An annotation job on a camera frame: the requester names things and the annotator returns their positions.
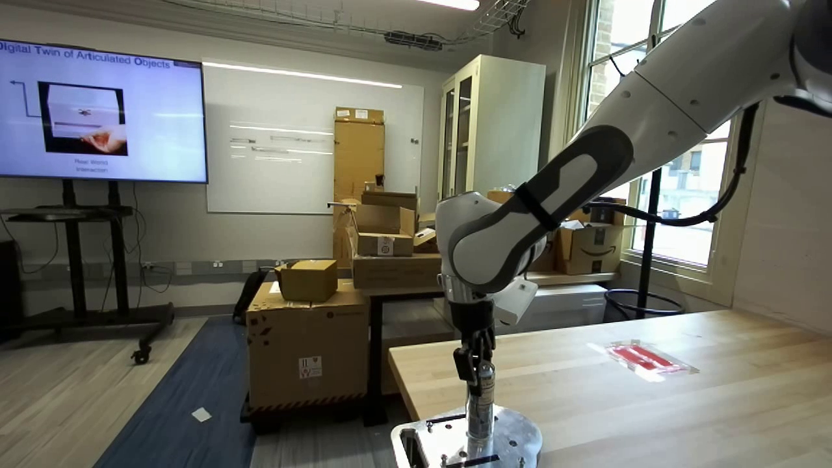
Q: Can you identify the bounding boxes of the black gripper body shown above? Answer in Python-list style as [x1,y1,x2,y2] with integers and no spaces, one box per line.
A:
[446,299,499,351]

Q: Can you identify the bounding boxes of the silver blue soda can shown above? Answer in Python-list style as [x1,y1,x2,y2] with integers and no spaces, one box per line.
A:
[463,359,499,459]

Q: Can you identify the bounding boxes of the long flat cardboard box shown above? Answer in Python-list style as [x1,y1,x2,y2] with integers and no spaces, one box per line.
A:
[351,251,446,293]

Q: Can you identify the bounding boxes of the small flat cardboard box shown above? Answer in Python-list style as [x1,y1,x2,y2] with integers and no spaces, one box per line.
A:
[357,229,418,260]

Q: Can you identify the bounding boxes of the medium cardboard box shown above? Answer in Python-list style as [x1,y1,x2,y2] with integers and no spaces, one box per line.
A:
[359,186,422,235]

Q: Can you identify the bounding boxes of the Amazon cardboard box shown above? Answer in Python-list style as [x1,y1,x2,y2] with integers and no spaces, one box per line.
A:
[552,217,628,277]

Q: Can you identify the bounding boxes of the red flat block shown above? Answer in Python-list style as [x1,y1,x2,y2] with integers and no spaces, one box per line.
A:
[603,337,689,381]

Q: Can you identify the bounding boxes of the small brown cardboard box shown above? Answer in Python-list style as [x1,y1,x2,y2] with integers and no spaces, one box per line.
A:
[277,256,342,306]

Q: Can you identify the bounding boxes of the white tall cabinet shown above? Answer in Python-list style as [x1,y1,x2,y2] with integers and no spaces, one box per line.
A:
[435,51,550,202]

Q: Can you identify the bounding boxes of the large window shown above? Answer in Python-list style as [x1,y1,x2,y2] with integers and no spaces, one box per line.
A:
[582,0,742,273]

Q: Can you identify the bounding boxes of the blue floor rug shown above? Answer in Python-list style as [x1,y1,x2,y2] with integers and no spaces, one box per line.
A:
[92,313,261,468]

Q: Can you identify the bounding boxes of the long ceiling light strip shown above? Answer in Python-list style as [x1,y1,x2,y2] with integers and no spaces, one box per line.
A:
[418,0,482,12]

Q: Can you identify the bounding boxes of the large TV screen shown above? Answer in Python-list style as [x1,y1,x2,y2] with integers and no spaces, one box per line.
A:
[0,37,210,186]

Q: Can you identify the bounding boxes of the black TV stand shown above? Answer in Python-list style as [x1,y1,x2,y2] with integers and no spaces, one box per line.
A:
[2,178,178,367]

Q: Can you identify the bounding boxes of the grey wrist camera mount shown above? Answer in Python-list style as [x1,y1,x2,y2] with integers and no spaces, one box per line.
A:
[493,276,543,330]

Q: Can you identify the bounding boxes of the wall whiteboard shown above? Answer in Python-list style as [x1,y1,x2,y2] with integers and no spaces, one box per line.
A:
[200,60,430,217]

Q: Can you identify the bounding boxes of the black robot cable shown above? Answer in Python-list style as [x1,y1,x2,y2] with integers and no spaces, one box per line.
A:
[586,100,762,232]

